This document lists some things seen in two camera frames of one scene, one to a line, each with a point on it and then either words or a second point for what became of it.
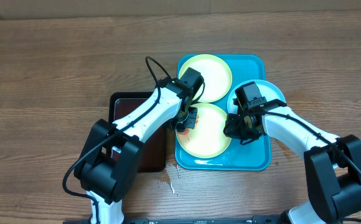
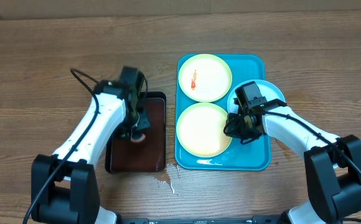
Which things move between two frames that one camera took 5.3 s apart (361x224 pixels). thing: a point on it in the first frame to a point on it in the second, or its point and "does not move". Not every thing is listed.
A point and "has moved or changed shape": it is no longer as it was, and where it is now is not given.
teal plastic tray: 254,155 does not move
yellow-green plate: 207,140 does not move
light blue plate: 268,91 does not move
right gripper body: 234,128 does not move
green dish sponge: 183,133 has moved or changed shape
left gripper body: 185,121 to 134,122
